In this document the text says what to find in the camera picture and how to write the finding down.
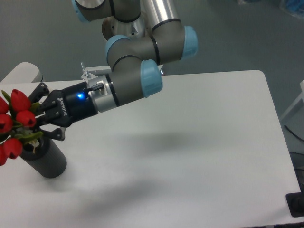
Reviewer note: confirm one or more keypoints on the white furniture frame right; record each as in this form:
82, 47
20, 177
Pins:
294, 107

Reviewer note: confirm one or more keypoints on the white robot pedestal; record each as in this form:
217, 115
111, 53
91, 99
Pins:
111, 27

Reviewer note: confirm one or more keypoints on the red tulip bouquet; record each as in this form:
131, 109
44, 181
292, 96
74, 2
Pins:
18, 126

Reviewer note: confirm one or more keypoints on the dark grey ribbed vase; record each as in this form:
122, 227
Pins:
47, 159

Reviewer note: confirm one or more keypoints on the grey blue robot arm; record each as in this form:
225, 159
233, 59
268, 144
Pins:
136, 73

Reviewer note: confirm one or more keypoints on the black box at table edge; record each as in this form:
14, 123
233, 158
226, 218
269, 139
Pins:
295, 203

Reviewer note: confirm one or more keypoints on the blue plastic bag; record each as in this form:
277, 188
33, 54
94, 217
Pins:
293, 7

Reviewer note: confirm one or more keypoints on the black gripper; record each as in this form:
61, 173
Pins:
62, 108

